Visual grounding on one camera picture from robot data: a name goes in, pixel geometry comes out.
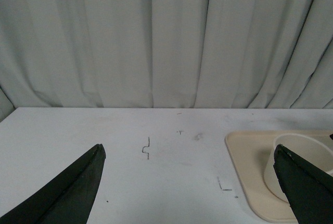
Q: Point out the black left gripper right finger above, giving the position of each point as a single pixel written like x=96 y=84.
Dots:
x=308 y=189

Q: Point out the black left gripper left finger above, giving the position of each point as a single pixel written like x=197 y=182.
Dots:
x=68 y=198

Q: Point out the cream smiley face mug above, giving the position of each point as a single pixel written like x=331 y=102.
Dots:
x=309 y=148

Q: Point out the beige square plate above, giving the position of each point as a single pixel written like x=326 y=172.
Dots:
x=249 y=151

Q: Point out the grey-white curtain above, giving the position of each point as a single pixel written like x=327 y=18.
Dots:
x=166 y=54

